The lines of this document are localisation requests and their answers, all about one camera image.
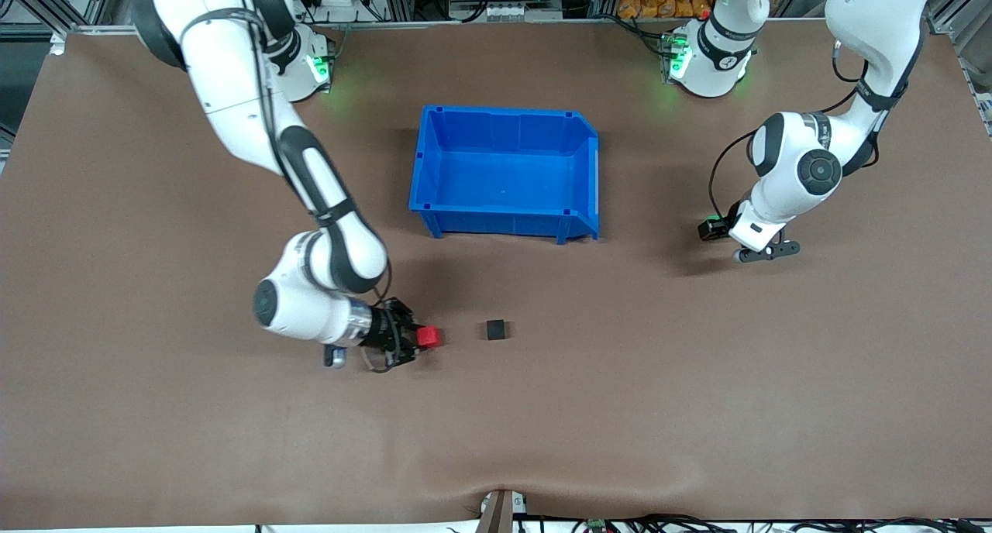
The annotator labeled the blue plastic storage bin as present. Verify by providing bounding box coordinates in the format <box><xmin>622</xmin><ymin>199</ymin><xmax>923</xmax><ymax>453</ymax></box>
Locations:
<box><xmin>408</xmin><ymin>105</ymin><xmax>601</xmax><ymax>245</ymax></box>

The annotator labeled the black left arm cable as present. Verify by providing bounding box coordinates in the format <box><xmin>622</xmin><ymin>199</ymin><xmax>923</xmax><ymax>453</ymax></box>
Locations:
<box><xmin>708</xmin><ymin>41</ymin><xmax>884</xmax><ymax>224</ymax></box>

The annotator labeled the brown table edge bracket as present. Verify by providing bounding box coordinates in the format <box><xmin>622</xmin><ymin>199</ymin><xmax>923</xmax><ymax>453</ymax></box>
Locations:
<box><xmin>477</xmin><ymin>489</ymin><xmax>529</xmax><ymax>533</ymax></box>

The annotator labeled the silver table edge rail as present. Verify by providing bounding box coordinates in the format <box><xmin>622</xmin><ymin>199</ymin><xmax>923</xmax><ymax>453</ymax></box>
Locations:
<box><xmin>66</xmin><ymin>18</ymin><xmax>931</xmax><ymax>36</ymax></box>

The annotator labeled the aluminium frame profile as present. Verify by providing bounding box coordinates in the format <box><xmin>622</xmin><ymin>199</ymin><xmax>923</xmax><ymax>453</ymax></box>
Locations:
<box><xmin>0</xmin><ymin>0</ymin><xmax>117</xmax><ymax>34</ymax></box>
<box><xmin>926</xmin><ymin>0</ymin><xmax>992</xmax><ymax>139</ymax></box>

